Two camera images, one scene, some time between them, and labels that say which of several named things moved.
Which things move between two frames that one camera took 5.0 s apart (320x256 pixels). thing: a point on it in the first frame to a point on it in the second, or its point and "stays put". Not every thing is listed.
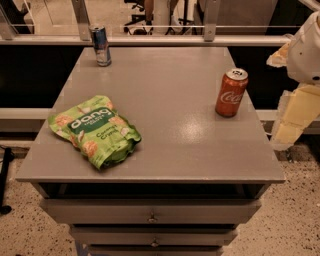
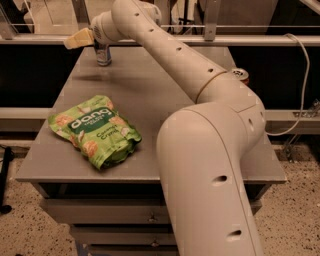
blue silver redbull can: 103,54 stays put
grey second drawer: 155,235 stays put
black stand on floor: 8,157 stays put
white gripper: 306,58 to 101,30
